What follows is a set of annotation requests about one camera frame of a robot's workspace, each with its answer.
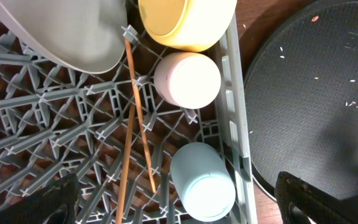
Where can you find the grey dishwasher rack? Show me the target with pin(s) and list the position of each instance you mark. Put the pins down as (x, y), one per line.
(56, 121)

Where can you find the grey plate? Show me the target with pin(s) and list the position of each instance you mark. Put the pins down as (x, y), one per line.
(85, 35)

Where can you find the pink cup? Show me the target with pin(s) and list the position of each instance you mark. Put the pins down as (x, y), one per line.
(188, 80)

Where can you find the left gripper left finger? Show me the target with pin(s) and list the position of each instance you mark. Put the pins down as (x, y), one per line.
(55, 203)

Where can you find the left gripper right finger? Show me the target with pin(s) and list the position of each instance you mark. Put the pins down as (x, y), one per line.
(301, 202)

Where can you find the yellow bowl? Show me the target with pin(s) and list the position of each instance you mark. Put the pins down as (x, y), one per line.
(189, 25)

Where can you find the wooden chopstick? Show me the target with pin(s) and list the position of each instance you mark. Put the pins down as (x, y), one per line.
(138, 106)
(125, 166)

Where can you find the light blue cup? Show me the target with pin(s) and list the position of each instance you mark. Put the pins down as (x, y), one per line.
(202, 182)

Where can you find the round black tray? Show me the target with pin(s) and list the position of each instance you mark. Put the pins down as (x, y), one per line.
(301, 93)

